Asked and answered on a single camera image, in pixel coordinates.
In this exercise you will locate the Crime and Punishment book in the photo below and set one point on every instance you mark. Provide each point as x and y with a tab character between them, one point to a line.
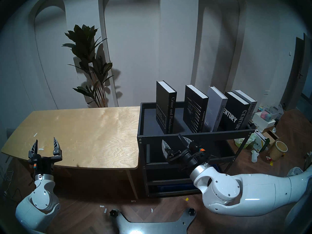
165	106

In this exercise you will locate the red and yellow small item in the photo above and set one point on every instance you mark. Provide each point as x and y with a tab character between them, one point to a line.
270	160

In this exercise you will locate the black metal shelf cart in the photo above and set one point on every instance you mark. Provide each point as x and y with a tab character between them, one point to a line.
148	123

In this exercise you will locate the black Fashion book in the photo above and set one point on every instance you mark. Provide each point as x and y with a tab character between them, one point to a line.
195	106

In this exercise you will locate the green and white carton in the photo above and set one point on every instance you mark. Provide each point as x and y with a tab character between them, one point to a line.
260	141

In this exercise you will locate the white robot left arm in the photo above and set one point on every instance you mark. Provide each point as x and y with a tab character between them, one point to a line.
37	204

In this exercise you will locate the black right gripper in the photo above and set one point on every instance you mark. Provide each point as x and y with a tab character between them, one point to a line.
187	156

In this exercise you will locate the light grey Iaura book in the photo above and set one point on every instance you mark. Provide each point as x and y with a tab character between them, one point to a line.
247	98

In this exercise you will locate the brown cardboard box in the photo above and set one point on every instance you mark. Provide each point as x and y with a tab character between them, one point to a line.
272	135

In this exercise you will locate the black star knob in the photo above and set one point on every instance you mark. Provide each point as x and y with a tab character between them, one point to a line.
191	212
113	213

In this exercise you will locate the dark door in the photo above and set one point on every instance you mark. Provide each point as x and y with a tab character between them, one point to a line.
296	72

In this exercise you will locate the light wooden display table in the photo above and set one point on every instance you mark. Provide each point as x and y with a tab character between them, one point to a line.
92	138

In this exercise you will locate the black Century book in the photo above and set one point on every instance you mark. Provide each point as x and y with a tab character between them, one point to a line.
234	114

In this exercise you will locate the tall green potted plant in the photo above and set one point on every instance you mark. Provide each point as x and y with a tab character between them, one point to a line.
84	41

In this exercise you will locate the white spray bottle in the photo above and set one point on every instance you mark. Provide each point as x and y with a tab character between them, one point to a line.
254	156

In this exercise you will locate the beige bucket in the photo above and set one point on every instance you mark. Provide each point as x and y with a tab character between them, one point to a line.
277	151

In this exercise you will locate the blue plastic bin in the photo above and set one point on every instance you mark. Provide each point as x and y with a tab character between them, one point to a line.
173	187

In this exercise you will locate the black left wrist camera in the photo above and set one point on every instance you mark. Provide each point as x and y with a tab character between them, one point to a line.
34	161

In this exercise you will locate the white cardboard box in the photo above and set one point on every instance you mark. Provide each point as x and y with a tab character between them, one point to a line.
262	123

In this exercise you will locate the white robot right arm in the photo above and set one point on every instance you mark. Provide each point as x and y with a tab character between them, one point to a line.
248	192

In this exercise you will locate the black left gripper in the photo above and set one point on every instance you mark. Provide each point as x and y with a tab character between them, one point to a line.
43	162

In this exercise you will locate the white bin with bag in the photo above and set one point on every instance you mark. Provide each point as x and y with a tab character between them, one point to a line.
296	171

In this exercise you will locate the grey metal robot base plate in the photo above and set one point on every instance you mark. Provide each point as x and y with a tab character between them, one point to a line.
151	227

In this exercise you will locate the light green plastic bag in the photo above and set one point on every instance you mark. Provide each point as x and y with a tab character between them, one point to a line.
241	143

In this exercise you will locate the grey Discontent book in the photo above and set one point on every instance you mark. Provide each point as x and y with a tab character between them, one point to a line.
215	111

